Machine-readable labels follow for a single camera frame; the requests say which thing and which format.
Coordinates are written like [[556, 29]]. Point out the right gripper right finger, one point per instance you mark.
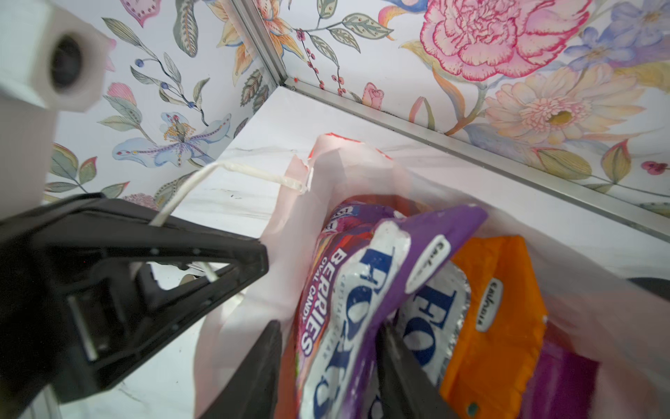
[[405, 390]]

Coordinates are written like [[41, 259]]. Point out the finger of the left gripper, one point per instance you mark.
[[91, 290]]

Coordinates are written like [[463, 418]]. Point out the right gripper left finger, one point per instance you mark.
[[252, 390]]

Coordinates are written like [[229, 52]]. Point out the orange Fox's candy packet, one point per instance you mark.
[[477, 327]]

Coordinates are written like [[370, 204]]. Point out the purple Fox's candy packet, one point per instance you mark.
[[374, 263]]

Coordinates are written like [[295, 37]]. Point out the purple grape snack packet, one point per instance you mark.
[[563, 383]]

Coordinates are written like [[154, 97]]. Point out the red paper bag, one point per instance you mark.
[[610, 320]]

